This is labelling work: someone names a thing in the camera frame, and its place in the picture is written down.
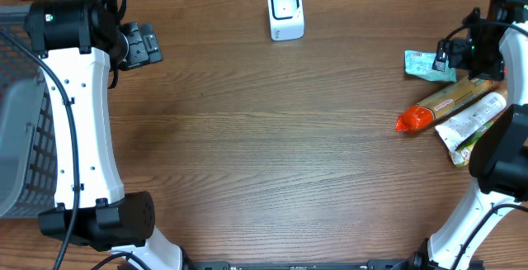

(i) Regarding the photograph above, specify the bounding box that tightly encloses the teal tissue packet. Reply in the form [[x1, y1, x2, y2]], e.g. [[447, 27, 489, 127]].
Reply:
[[404, 50, 456, 83]]

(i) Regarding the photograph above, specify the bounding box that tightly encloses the red spaghetti packet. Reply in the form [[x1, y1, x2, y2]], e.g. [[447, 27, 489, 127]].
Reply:
[[395, 78, 498, 133]]

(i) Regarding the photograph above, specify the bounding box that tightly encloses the white cream tube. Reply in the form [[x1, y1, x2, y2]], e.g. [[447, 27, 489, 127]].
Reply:
[[435, 89, 507, 152]]

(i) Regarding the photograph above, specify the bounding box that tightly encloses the green snack carton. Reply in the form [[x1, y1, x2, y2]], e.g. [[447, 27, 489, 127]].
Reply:
[[450, 121, 494, 168]]

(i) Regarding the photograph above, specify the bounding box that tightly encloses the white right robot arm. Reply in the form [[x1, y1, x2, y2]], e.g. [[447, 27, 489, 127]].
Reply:
[[395, 0, 527, 269]]

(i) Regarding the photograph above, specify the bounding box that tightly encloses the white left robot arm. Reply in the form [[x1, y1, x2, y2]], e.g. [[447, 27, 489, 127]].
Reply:
[[25, 0, 191, 269]]

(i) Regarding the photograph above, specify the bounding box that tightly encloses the white barcode scanner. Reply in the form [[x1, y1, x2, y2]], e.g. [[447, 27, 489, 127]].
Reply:
[[267, 0, 305, 41]]

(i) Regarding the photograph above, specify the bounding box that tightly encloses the grey plastic shopping basket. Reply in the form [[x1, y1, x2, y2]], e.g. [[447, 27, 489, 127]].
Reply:
[[0, 5, 59, 220]]

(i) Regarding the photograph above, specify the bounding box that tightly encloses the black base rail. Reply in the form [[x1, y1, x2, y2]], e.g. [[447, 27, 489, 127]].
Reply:
[[193, 259, 408, 270]]

